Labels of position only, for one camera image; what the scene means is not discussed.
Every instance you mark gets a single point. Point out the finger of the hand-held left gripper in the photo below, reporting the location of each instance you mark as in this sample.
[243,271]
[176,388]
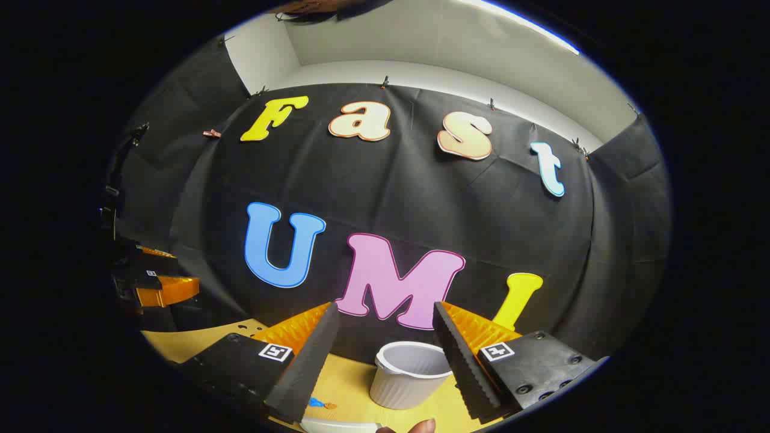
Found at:
[171,290]
[144,258]

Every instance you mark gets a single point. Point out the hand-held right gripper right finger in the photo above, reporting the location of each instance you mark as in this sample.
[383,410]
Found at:
[463,367]

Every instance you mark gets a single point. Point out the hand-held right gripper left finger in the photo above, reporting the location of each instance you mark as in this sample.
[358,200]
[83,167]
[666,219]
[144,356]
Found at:
[307,373]

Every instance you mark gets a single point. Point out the light grey dustpan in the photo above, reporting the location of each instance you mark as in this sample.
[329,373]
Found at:
[337,427]

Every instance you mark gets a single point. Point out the white ribbed garbage bin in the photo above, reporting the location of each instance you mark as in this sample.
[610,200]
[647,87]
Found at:
[403,385]

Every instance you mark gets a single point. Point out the wooden desktop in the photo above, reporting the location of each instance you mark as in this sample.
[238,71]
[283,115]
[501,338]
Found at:
[349,379]

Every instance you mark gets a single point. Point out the black backdrop stand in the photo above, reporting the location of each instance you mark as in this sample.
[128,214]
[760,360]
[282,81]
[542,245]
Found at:
[109,211]

